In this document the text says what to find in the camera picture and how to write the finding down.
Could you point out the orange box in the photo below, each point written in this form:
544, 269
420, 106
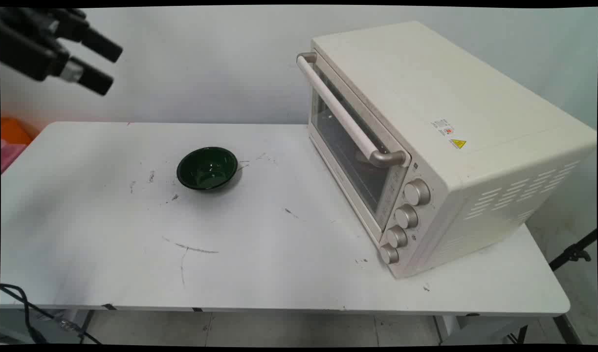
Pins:
12, 131

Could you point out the cream toaster oven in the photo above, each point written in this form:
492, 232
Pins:
475, 146

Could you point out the black tripod stand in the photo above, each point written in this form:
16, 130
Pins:
572, 253

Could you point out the dark green bowl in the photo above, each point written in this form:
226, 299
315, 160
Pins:
207, 168

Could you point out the pink box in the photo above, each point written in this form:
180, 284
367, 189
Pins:
9, 154

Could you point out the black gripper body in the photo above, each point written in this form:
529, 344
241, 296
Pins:
27, 46

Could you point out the smallest silver oven knob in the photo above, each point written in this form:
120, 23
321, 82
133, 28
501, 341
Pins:
389, 254

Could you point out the largest silver oven knob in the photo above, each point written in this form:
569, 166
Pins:
417, 192

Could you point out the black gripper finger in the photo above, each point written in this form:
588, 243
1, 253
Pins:
91, 77
100, 45

